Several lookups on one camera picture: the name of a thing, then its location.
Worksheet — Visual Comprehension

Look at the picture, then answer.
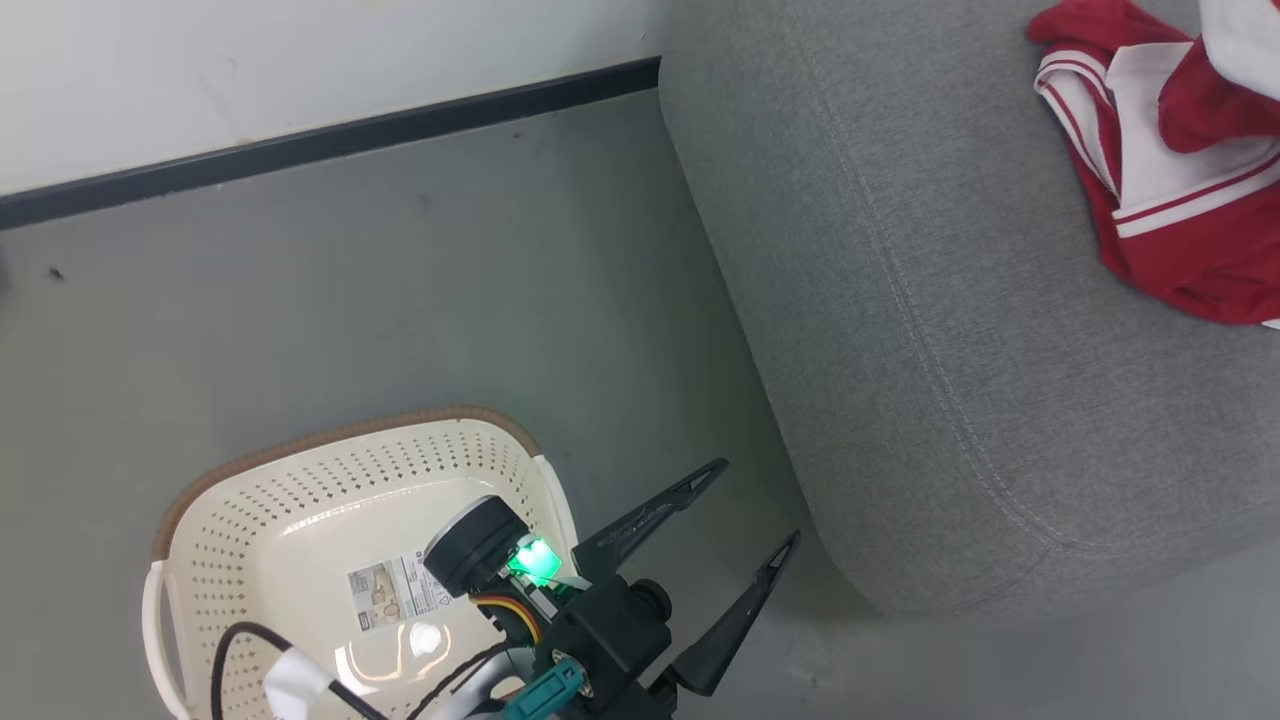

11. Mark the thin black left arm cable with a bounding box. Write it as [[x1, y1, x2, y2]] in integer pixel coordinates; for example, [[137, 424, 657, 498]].
[[210, 621, 521, 720]]

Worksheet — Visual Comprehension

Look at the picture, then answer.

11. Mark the grey fabric sofa seat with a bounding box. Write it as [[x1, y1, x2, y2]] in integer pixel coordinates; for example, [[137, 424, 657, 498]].
[[657, 0, 1280, 619]]

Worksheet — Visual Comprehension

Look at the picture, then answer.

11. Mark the black wall baseboard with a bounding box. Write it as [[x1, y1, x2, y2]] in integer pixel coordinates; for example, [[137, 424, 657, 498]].
[[0, 56, 663, 232]]

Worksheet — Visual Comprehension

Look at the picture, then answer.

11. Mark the white cable tag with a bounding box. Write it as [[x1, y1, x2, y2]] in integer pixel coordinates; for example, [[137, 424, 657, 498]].
[[262, 648, 333, 720]]

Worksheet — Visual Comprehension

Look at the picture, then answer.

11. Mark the cream perforated laundry basket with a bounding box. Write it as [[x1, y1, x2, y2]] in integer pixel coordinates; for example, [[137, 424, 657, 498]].
[[142, 405, 583, 720]]

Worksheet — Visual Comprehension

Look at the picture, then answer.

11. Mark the red white-striped garment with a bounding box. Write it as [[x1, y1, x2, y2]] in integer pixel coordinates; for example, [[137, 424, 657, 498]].
[[1025, 0, 1280, 331]]

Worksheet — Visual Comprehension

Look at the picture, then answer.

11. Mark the printed basket label sticker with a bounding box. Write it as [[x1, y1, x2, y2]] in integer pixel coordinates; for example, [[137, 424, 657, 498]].
[[346, 552, 453, 634]]

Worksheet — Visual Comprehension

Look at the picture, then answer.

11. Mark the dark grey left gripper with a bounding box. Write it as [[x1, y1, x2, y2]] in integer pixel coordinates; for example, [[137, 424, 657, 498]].
[[570, 458, 803, 720]]

